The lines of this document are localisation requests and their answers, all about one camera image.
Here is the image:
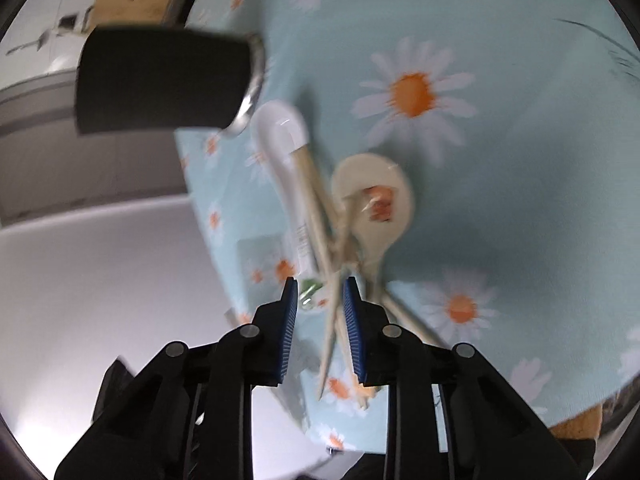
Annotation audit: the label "brown wooden object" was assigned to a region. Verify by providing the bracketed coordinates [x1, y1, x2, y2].
[550, 404, 603, 443]

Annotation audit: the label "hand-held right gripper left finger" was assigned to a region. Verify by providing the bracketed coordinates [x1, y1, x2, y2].
[54, 276, 300, 480]

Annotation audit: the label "black cup with metal base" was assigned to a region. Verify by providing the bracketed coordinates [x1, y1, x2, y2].
[74, 26, 266, 137]

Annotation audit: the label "grey cabinet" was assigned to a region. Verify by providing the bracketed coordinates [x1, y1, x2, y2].
[0, 70, 188, 226]

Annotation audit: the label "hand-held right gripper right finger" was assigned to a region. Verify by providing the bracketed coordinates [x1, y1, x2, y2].
[343, 276, 586, 480]

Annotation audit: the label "wooden chopstick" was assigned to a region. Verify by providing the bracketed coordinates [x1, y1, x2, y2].
[304, 146, 351, 281]
[318, 194, 363, 402]
[377, 290, 448, 351]
[297, 146, 371, 413]

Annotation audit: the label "cardboard box with yellow item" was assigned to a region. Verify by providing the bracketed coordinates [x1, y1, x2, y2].
[94, 0, 176, 28]

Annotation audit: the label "daisy print tablecloth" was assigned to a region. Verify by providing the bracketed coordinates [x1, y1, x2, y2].
[175, 0, 640, 453]

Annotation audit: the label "wooden spoon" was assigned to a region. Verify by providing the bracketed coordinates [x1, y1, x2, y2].
[331, 154, 416, 306]

